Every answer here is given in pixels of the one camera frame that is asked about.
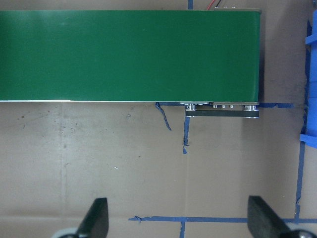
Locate red black motor wires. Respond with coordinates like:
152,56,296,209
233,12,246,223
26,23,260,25
207,0,223,10

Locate blue plastic bin right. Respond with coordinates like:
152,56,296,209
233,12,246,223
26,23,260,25
299,32,317,149

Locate green conveyor belt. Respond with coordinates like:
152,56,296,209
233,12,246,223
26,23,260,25
0,8,261,118

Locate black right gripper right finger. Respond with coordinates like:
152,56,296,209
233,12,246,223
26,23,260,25
247,196,297,238

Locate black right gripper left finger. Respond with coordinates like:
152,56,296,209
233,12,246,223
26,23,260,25
75,197,109,238

